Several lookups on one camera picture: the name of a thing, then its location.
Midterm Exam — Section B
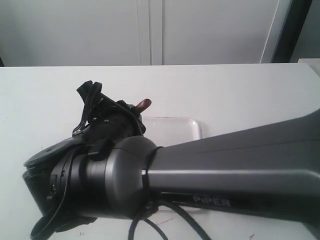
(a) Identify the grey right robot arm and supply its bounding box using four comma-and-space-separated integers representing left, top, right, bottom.
23, 92, 320, 240

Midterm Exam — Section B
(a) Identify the brown wooden spoon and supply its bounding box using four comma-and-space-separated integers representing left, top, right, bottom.
135, 98, 152, 113

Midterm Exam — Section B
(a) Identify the white rectangular plastic tray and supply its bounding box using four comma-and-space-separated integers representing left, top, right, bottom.
142, 116, 202, 141

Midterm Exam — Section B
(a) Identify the white cabinet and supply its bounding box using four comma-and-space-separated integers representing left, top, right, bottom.
0, 0, 292, 66

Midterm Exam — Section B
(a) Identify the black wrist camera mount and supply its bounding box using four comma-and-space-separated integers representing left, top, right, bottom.
76, 80, 103, 105

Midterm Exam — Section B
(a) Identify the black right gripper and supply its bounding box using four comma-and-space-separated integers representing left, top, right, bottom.
72, 94, 146, 142

